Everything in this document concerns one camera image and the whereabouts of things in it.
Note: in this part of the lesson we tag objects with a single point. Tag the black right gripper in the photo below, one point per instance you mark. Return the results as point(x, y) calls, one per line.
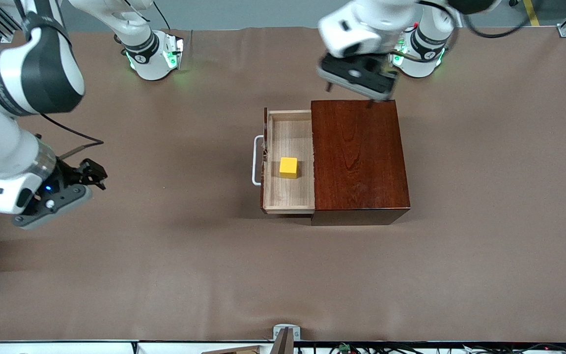
point(70, 175)

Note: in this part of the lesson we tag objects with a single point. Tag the yellow cube block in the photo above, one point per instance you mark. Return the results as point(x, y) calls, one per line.
point(288, 167)

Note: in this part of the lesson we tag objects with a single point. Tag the light wood drawer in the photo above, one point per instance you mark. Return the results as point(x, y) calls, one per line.
point(288, 196)

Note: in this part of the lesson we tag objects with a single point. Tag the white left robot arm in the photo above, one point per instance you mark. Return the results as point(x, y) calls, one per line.
point(361, 24)

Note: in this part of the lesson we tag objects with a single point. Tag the dark red wooden cabinet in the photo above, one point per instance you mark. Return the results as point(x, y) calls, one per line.
point(361, 172)

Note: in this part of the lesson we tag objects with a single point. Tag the brown table cover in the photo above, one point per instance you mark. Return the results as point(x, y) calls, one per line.
point(283, 275)

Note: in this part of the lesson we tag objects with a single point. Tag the small green connector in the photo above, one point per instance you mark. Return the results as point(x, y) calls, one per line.
point(344, 348)

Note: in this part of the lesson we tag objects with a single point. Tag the grey metal bracket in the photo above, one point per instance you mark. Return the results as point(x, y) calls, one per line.
point(283, 328)

